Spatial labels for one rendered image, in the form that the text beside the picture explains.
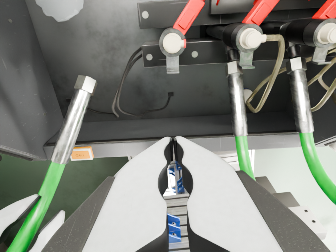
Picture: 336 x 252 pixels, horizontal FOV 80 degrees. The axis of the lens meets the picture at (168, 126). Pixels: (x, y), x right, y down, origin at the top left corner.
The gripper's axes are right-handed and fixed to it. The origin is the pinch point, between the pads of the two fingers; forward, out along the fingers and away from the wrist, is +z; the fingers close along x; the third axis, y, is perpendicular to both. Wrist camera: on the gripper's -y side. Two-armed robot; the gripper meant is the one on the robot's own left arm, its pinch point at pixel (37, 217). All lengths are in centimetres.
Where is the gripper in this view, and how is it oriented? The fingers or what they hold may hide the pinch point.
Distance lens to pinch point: 23.0
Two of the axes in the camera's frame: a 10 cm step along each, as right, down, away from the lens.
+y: -2.6, 3.1, 9.2
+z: 5.0, -7.7, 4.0
